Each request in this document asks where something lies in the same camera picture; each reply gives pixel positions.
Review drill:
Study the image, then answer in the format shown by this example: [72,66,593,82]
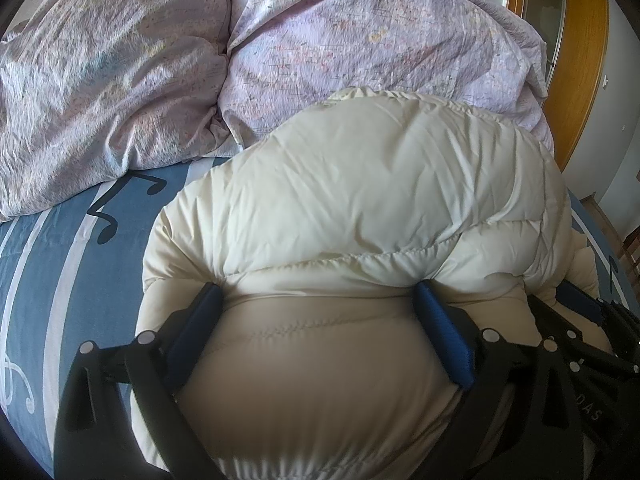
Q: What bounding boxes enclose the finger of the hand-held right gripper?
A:
[565,282,640,343]
[527,292,584,347]

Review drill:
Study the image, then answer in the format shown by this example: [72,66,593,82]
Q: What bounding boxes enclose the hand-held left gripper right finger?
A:
[414,280,586,480]

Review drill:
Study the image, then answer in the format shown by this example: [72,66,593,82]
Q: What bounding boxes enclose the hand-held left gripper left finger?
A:
[52,282,226,480]

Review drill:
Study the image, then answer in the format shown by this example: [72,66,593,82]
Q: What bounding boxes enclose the cream puffer jacket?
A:
[131,87,616,480]

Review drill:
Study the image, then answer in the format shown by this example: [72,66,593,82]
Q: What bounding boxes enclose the brown wooden chair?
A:
[617,224,640,282]

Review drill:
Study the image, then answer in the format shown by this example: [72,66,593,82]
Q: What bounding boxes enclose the wooden framed door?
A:
[507,0,611,172]

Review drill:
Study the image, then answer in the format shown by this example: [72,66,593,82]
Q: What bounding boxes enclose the lilac floral duvet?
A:
[0,0,555,222]

